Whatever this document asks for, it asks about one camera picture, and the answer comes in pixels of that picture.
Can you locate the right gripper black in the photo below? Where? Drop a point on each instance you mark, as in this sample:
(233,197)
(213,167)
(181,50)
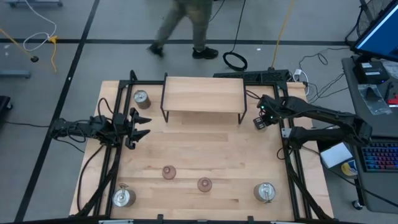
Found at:
(264,119)

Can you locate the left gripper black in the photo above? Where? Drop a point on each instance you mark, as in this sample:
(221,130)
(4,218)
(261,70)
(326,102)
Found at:
(122,127)

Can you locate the smoked glass jar metal lid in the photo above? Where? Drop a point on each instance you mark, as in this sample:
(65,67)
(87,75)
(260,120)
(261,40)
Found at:
(142,99)
(123,197)
(264,192)

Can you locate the pink ribbed glass candle holder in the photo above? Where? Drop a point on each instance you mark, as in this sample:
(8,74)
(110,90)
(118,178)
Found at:
(204,184)
(168,172)

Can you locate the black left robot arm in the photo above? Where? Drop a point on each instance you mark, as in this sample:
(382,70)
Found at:
(81,127)

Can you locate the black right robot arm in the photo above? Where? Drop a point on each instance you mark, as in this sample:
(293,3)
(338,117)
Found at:
(326,113)

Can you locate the white plug adapter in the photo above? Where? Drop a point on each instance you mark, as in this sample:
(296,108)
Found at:
(298,73)

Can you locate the wooden shelf riser black legs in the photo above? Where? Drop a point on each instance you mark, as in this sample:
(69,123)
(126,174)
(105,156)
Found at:
(202,95)

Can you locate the white cardboard box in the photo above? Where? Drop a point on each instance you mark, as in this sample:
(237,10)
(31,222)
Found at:
(335,155)

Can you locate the clear plastic bag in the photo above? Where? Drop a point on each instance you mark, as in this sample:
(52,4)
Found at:
(373,99)

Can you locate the person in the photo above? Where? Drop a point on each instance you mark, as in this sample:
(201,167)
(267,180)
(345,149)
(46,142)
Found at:
(199,25)

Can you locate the black box device white labels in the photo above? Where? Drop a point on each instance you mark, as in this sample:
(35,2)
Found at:
(370,73)

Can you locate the rainbow backlit keyboard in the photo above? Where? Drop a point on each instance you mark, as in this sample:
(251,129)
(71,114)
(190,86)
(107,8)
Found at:
(379,155)

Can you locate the red small object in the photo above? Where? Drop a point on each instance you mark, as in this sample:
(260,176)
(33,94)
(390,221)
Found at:
(393,100)

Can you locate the grey desk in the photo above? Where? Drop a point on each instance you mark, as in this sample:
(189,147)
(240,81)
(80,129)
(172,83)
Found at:
(379,193)

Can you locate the grey floor bar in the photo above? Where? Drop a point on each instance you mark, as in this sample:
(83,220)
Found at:
(15,73)

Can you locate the computer monitor blue screen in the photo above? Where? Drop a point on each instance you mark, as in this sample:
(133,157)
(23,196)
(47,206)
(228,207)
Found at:
(382,34)

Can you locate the grey cart base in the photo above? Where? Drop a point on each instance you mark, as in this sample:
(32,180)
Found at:
(34,3)

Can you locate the black metal rig frame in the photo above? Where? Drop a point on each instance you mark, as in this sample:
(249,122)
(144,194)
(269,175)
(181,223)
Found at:
(143,82)

